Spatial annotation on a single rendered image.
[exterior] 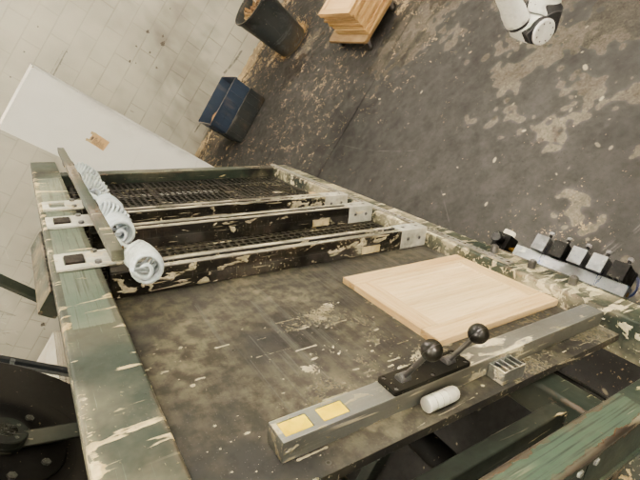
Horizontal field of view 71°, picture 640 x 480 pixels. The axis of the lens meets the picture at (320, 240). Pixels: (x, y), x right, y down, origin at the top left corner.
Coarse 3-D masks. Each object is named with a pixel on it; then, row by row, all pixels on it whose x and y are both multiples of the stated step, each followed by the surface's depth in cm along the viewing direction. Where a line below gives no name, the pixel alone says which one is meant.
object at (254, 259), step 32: (416, 224) 167; (96, 256) 108; (192, 256) 122; (224, 256) 123; (256, 256) 129; (288, 256) 135; (320, 256) 142; (352, 256) 149; (128, 288) 111; (160, 288) 116
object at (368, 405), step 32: (544, 320) 109; (576, 320) 111; (480, 352) 93; (512, 352) 96; (448, 384) 86; (288, 416) 71; (320, 416) 72; (352, 416) 73; (384, 416) 78; (288, 448) 67
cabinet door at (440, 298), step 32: (448, 256) 152; (352, 288) 126; (384, 288) 125; (416, 288) 127; (448, 288) 129; (480, 288) 131; (512, 288) 132; (416, 320) 109; (448, 320) 110; (480, 320) 111; (512, 320) 116
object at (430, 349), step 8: (424, 344) 74; (432, 344) 73; (440, 344) 74; (424, 352) 73; (432, 352) 73; (440, 352) 73; (424, 360) 76; (432, 360) 73; (416, 368) 78; (400, 376) 80; (408, 376) 80
